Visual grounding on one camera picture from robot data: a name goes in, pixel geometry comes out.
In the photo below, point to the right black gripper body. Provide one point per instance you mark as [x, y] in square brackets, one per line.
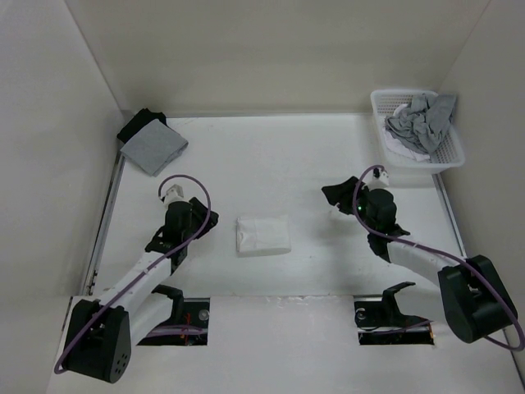
[362, 199]

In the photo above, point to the white tank top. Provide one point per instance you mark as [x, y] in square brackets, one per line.
[259, 236]

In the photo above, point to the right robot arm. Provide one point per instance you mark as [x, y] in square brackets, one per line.
[468, 294]

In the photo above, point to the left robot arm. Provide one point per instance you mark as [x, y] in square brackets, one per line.
[140, 309]

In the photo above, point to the folded grey tank top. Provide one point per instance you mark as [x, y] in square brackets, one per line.
[153, 147]

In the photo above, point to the grey crumpled tank top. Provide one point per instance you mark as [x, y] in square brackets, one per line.
[440, 113]

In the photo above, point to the folded black tank top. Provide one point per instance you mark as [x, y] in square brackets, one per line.
[139, 121]

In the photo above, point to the white garment in basket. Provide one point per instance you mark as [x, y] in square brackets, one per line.
[402, 145]

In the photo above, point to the white plastic basket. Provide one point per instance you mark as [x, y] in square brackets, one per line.
[450, 154]

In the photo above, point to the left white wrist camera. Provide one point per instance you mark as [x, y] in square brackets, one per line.
[172, 195]

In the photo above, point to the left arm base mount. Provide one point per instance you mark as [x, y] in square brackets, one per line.
[187, 324]

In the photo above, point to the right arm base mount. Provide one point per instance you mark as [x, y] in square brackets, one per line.
[380, 322]

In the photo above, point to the left metal table rail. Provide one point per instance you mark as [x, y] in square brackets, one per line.
[92, 267]

